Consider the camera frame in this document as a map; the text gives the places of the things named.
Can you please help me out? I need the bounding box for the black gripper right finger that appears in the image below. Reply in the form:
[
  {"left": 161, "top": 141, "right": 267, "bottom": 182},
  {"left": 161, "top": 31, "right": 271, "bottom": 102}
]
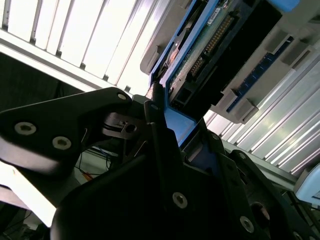
[{"left": 197, "top": 118, "right": 320, "bottom": 240}]

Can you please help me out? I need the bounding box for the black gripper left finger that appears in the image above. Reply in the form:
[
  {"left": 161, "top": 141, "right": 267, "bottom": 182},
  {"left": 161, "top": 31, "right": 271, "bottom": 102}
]
[{"left": 0, "top": 81, "right": 191, "bottom": 211}]

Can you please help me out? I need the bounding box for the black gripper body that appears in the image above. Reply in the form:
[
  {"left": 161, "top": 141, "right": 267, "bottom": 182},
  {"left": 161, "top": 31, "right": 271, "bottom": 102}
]
[{"left": 49, "top": 149, "right": 253, "bottom": 240}]

